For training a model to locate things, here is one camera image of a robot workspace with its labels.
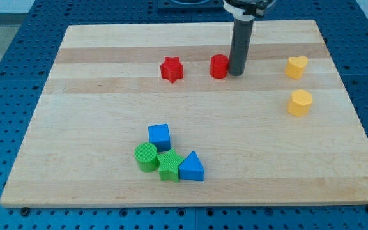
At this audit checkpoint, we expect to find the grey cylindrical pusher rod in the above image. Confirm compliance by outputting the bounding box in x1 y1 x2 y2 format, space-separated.
228 19 254 76

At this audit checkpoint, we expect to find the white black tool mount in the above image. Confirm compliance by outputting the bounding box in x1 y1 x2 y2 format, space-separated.
223 0 276 17

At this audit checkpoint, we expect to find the yellow heart block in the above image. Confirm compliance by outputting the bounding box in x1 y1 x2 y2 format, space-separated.
284 56 309 79

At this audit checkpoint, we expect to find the yellow hexagon block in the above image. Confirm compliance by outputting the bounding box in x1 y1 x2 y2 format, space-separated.
287 89 313 117

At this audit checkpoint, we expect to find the red cylinder block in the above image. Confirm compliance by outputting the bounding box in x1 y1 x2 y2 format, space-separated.
210 54 229 79

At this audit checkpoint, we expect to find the red star block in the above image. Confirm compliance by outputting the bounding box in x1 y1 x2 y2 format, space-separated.
160 56 183 84

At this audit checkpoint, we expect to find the blue cube block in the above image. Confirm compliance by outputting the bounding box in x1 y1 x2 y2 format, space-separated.
148 123 171 152

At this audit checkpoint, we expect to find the wooden board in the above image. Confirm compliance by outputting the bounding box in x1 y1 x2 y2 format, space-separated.
0 20 368 208

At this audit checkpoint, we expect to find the blue triangle block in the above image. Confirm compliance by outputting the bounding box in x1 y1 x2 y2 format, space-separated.
178 151 204 181

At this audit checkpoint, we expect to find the green star block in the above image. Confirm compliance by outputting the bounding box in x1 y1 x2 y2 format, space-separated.
157 148 185 183

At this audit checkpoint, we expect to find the green cylinder block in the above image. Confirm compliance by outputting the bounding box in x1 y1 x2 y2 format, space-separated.
134 142 158 173

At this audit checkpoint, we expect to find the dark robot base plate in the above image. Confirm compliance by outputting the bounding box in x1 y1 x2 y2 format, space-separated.
157 0 223 11

